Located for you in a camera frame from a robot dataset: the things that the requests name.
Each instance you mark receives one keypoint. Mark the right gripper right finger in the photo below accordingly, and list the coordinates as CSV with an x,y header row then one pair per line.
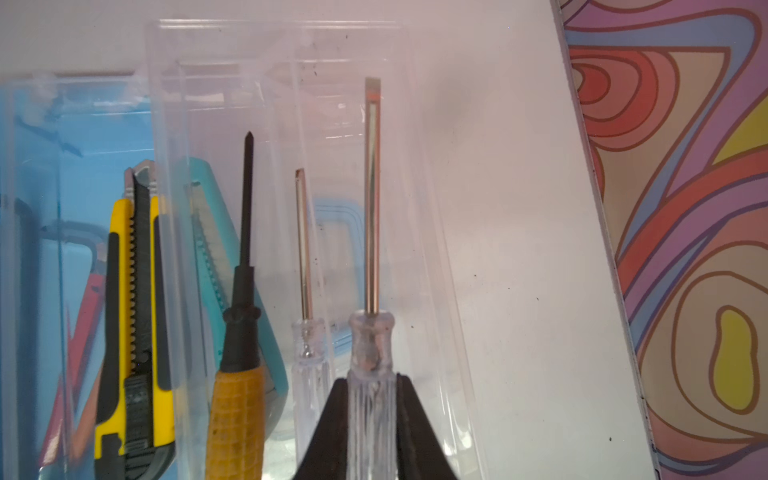
x,y
419,453

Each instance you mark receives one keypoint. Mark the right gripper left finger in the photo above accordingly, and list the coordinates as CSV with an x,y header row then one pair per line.
x,y
326,457

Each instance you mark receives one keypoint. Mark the clear handled screwdriver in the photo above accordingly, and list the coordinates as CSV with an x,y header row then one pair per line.
x,y
311,367
371,451

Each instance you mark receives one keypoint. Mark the yellow black utility knife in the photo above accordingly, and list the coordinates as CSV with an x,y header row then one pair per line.
x,y
135,423

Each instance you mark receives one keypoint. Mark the clear tool box lid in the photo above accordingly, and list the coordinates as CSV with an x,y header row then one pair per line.
x,y
307,82

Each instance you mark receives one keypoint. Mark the teal utility knife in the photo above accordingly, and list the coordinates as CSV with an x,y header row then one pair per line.
x,y
217,249

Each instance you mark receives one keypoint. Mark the orange handled hex key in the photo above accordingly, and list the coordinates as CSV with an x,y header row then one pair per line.
x,y
94,238

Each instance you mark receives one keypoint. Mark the blue plastic tool box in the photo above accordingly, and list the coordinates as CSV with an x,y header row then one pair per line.
x,y
65,144

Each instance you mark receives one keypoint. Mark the red handled hex key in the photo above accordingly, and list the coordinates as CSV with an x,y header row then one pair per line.
x,y
79,349

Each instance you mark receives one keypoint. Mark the black hex key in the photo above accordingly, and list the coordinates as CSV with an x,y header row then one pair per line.
x,y
28,267

